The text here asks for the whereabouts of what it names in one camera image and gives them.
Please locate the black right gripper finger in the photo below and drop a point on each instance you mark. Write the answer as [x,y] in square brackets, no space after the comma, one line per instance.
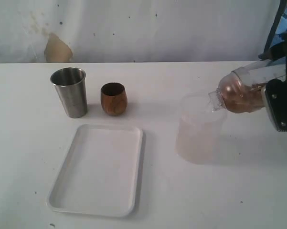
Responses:
[275,52]

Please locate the clear plastic shaker body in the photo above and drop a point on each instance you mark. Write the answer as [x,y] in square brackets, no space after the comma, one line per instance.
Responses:
[261,72]

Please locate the clear plastic shaker lid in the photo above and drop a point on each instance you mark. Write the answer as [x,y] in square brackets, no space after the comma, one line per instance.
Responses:
[216,97]

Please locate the brown wooden cup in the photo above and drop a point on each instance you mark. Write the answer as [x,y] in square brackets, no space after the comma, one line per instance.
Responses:
[113,98]

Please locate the stainless steel cup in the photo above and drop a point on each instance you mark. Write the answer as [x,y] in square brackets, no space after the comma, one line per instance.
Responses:
[69,83]

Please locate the translucent white plastic cup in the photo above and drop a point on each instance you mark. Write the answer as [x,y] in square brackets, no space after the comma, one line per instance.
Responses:
[199,129]

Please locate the white rectangular plastic tray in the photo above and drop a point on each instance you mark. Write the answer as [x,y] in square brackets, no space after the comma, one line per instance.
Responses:
[99,174]

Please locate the dark metal frame post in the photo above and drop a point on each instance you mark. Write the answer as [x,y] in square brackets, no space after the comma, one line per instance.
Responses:
[275,24]

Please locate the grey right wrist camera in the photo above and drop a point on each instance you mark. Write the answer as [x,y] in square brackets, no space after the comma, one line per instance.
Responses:
[274,95]

